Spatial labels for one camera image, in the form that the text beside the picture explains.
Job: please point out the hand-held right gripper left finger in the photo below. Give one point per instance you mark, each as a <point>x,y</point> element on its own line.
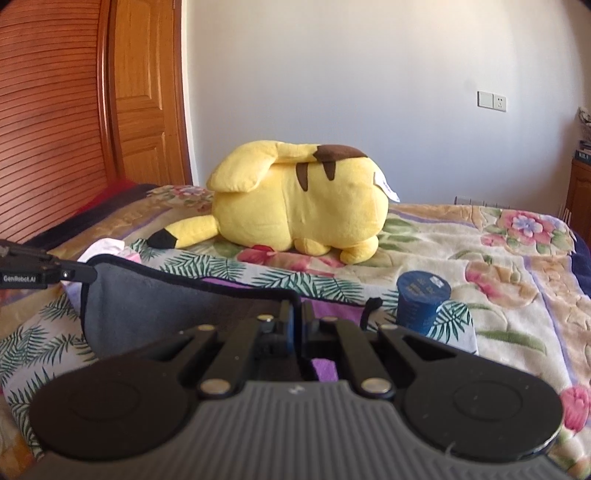
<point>290,328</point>

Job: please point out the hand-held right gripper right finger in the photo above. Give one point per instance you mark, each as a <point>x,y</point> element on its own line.
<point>308,328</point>

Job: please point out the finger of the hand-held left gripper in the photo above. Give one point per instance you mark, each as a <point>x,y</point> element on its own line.
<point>78,274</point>

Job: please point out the grey towel with black trim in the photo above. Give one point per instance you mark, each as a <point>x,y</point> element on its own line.
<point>152,314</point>

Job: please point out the pink white cloth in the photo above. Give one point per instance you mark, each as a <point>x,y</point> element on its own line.
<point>108,249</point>

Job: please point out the palm leaf printed cloth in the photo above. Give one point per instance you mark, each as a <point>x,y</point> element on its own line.
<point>194,272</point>

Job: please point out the blue cylindrical container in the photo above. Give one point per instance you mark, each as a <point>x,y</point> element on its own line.
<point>422,300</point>

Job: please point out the yellow plush toy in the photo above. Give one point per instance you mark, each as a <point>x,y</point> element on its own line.
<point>295,203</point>

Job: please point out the wooden slatted headboard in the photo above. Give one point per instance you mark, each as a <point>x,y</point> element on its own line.
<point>51,120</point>

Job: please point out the wooden door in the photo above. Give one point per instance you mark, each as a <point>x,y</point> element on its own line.
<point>147,92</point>

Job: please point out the floral bed blanket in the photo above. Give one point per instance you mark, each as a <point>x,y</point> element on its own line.
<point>508,286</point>

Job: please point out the wooden cabinet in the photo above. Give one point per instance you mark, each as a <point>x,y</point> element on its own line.
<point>579,194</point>

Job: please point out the stack of books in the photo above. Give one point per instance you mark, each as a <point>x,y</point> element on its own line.
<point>582,150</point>

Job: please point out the white wall switch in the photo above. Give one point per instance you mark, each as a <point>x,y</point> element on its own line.
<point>485,99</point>

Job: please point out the white wall socket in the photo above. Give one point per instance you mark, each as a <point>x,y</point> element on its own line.
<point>499,102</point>

